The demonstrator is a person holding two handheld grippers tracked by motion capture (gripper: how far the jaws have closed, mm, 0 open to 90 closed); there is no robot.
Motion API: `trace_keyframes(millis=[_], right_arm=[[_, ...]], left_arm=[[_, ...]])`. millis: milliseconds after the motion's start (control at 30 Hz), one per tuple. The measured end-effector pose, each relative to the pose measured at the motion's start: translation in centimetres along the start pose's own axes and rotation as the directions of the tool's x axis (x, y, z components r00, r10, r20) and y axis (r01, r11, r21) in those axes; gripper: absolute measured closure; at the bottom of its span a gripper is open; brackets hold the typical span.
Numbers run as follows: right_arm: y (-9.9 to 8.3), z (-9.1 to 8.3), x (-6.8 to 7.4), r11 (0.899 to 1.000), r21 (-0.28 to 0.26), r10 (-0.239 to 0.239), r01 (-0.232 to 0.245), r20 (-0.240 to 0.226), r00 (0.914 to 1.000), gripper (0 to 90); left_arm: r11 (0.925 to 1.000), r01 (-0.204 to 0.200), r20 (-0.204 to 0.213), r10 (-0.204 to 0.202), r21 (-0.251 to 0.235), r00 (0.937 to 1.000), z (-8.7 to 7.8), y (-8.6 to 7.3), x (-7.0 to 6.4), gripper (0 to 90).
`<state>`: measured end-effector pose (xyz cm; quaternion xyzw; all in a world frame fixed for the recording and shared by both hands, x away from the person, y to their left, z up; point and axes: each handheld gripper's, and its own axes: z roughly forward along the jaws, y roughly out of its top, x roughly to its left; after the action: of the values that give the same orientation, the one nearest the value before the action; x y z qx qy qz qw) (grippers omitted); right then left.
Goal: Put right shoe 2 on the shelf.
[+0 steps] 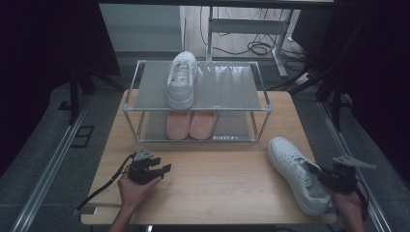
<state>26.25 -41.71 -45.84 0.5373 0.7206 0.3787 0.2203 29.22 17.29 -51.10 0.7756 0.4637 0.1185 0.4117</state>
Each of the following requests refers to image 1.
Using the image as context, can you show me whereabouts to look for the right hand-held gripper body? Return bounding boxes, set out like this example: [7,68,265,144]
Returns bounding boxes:
[317,155,377,195]

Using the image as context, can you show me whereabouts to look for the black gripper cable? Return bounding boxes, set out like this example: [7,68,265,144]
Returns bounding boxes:
[354,178,370,221]
[76,152,136,211]

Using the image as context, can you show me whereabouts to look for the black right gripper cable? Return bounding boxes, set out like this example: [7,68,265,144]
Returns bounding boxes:
[354,178,370,221]

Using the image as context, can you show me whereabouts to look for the white sneaker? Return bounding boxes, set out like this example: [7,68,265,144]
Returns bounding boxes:
[166,50,199,110]
[267,135,333,217]

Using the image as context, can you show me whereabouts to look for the silver metal shoe rack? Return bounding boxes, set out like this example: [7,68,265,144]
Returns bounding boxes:
[122,59,274,143]

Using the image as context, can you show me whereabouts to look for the metal floor rail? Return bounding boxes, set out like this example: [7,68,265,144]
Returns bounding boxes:
[9,96,93,232]
[317,101,394,232]

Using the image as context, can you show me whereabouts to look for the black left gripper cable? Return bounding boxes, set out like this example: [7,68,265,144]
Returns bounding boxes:
[76,152,136,211]

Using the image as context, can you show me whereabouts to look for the black floor cables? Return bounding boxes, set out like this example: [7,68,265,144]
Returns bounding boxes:
[198,6,308,63]

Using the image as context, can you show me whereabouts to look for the black stand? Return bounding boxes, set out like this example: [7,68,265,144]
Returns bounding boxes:
[57,64,125,126]
[289,57,354,132]

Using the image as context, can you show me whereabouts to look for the pink slipper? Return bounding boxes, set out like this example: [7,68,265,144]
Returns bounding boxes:
[189,110,220,141]
[165,110,193,141]

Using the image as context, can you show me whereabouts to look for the person's right hand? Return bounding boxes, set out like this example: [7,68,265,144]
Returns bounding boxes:
[332,185,368,224]

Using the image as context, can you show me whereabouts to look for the grey cabinet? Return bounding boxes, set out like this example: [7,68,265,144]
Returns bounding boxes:
[98,3,187,53]

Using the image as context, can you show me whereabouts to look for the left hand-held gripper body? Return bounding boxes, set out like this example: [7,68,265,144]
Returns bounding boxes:
[127,146,160,186]

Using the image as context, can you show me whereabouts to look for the person's left hand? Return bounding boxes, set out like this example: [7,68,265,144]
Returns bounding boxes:
[116,170,162,211]

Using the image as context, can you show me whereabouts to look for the white desk frame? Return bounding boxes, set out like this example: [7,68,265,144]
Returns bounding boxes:
[205,6,290,79]

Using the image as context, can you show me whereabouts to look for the white power strip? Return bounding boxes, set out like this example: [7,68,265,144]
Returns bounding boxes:
[294,72,314,87]

